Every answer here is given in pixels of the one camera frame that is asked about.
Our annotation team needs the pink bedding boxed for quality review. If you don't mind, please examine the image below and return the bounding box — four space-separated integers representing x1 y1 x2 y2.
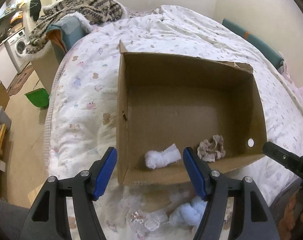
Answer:
278 55 303 111

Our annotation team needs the orange plush toy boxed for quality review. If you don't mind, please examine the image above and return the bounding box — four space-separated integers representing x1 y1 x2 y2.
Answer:
277 190 303 239

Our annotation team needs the teal cushion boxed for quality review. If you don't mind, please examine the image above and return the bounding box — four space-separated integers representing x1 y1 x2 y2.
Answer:
46 16 87 63

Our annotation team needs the white kitchen cabinet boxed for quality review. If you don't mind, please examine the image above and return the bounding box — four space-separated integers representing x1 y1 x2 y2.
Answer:
0 44 18 89

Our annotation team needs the cardboard laundry box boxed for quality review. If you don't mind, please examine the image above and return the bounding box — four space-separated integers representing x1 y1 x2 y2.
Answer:
31 42 66 94

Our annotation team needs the small cardboard box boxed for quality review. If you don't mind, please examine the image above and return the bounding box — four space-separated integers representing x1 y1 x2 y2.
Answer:
0 73 11 111

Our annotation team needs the white washing machine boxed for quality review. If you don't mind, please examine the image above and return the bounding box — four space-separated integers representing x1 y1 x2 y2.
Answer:
5 28 29 74

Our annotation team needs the patterned floor mat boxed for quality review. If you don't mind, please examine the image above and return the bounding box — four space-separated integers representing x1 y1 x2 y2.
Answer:
7 63 34 96

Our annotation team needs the white cloth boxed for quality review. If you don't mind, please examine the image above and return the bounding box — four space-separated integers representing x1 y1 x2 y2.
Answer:
145 144 181 170

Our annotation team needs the white patterned bed quilt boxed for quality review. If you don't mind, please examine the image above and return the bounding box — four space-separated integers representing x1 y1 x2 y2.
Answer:
45 5 303 239

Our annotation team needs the green dustpan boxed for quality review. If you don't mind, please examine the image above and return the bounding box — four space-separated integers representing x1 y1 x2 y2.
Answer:
25 88 50 108

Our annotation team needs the beige lace scrunchie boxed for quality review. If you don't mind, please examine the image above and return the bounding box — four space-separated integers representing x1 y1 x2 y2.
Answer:
197 134 226 163

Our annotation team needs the black hanging garment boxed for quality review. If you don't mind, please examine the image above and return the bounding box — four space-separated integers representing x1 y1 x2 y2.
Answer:
30 0 41 22

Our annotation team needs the patterned knit blanket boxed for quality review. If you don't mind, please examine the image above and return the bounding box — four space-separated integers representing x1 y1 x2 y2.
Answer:
23 0 128 59

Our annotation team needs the grey trash bin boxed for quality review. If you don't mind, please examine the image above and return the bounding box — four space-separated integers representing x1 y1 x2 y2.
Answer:
0 106 12 132

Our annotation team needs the teal headboard pad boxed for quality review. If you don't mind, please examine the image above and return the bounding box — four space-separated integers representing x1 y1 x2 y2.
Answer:
222 18 284 69

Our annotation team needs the light blue plush toy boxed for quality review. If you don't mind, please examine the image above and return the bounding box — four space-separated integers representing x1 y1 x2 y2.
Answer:
169 197 207 226

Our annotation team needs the grey trouser leg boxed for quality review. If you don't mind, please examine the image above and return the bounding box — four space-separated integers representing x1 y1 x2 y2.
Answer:
0 199 29 239

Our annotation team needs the clear plastic bag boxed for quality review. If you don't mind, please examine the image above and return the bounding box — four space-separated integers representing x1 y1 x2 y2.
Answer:
126 209 169 233

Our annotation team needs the brown cardboard box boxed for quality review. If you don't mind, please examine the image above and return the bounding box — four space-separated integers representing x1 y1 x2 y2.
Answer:
116 43 267 185

